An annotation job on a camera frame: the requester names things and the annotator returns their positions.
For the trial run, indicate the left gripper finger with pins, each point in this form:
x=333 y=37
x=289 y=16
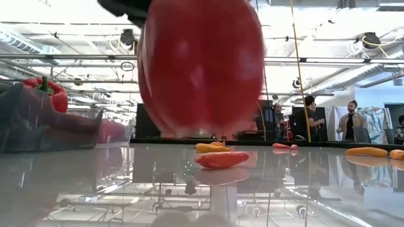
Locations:
x=126 y=8

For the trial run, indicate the red bell pepper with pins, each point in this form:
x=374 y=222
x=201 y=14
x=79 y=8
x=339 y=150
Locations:
x=202 y=69
x=53 y=94

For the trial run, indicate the black partition panel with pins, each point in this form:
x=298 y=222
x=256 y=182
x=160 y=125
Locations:
x=321 y=113
x=146 y=123

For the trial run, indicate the grey translucent plastic tray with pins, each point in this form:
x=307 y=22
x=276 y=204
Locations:
x=85 y=137

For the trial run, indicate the person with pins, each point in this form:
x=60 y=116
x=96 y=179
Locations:
x=349 y=124
x=401 y=129
x=311 y=123
x=279 y=119

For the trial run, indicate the white hanging sheet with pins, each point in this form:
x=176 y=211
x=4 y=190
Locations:
x=331 y=119

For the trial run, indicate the grey chair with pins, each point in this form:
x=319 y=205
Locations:
x=389 y=137
x=362 y=135

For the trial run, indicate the crinkled silver foil sheet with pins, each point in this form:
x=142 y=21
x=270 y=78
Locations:
x=375 y=123

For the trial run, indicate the black metal table frame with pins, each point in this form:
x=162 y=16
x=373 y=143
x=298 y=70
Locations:
x=176 y=141

